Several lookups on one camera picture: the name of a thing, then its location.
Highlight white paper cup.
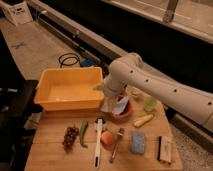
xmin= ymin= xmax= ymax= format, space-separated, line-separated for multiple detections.
xmin=131 ymin=87 xmax=141 ymax=98

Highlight yellow plastic bin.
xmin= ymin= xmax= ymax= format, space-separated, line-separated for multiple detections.
xmin=34 ymin=67 xmax=104 ymax=111

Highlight blue grey cloth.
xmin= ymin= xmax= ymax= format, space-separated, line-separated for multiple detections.
xmin=100 ymin=95 xmax=130 ymax=117

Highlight metal fork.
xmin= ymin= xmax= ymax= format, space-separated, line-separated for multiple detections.
xmin=109 ymin=128 xmax=125 ymax=163

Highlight white cardboard box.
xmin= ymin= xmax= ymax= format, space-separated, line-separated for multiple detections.
xmin=0 ymin=0 xmax=33 ymax=26

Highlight dark grape bunch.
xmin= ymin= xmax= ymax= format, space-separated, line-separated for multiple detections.
xmin=62 ymin=126 xmax=79 ymax=149

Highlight brown clay bowl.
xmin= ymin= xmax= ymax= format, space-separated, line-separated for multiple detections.
xmin=110 ymin=100 xmax=132 ymax=122

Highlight black white eraser block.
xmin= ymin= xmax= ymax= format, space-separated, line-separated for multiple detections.
xmin=157 ymin=136 xmax=172 ymax=164

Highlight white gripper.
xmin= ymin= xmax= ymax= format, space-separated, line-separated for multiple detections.
xmin=95 ymin=75 xmax=118 ymax=98

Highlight black chair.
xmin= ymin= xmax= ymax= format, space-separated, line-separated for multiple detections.
xmin=0 ymin=80 xmax=42 ymax=171

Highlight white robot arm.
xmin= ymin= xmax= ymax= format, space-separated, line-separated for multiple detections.
xmin=99 ymin=53 xmax=213 ymax=133

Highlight green pepper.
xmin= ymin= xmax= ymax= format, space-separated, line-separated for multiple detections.
xmin=79 ymin=120 xmax=88 ymax=148

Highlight black coiled cable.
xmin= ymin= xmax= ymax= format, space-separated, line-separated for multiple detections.
xmin=58 ymin=52 xmax=81 ymax=68

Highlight peach fruit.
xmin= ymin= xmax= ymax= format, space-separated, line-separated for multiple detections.
xmin=101 ymin=131 xmax=114 ymax=145

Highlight blue object on floor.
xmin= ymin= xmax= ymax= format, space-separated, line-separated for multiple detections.
xmin=80 ymin=59 xmax=95 ymax=67

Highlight blue sponge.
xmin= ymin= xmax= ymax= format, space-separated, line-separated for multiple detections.
xmin=131 ymin=131 xmax=145 ymax=155

